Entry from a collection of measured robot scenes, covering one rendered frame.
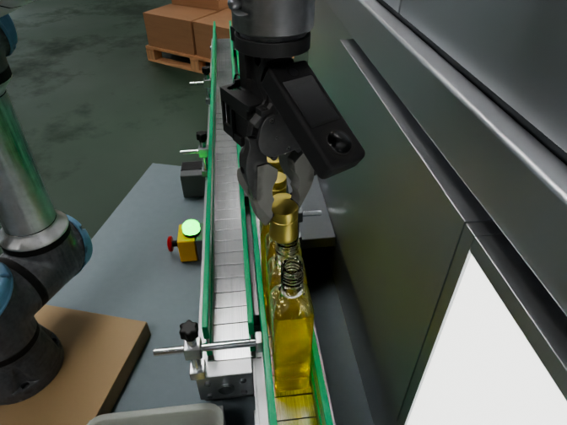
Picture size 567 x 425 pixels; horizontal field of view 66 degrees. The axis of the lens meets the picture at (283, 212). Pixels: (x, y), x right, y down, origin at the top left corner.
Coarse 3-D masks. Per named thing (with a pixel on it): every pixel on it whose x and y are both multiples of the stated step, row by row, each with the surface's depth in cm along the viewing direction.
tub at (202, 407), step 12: (156, 408) 72; (168, 408) 72; (180, 408) 72; (192, 408) 72; (204, 408) 72; (216, 408) 72; (96, 420) 70; (108, 420) 70; (120, 420) 71; (132, 420) 71; (144, 420) 72; (156, 420) 72; (168, 420) 72; (180, 420) 73; (192, 420) 73; (204, 420) 73; (216, 420) 71
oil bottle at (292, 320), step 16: (272, 288) 61; (304, 288) 59; (272, 304) 60; (288, 304) 57; (304, 304) 58; (272, 320) 62; (288, 320) 58; (304, 320) 59; (272, 336) 66; (288, 336) 61; (304, 336) 61; (272, 352) 70; (288, 352) 63; (304, 352) 64; (288, 368) 66; (304, 368) 66; (288, 384) 68; (304, 384) 69
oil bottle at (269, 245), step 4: (268, 232) 69; (268, 236) 68; (264, 240) 70; (268, 240) 67; (272, 240) 67; (264, 244) 70; (268, 244) 67; (272, 244) 67; (264, 248) 72; (268, 248) 67; (272, 248) 66; (300, 248) 68; (268, 252) 67; (272, 252) 66; (300, 252) 67; (268, 256) 67; (268, 316) 76; (268, 320) 77; (268, 324) 78
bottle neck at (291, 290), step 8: (288, 264) 57; (296, 264) 57; (288, 272) 55; (296, 272) 55; (288, 280) 56; (296, 280) 56; (288, 288) 57; (296, 288) 57; (288, 296) 58; (296, 296) 58
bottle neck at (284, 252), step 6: (294, 240) 59; (276, 246) 61; (282, 246) 60; (288, 246) 59; (294, 246) 60; (276, 252) 61; (282, 252) 60; (288, 252) 60; (294, 252) 61; (282, 258) 61
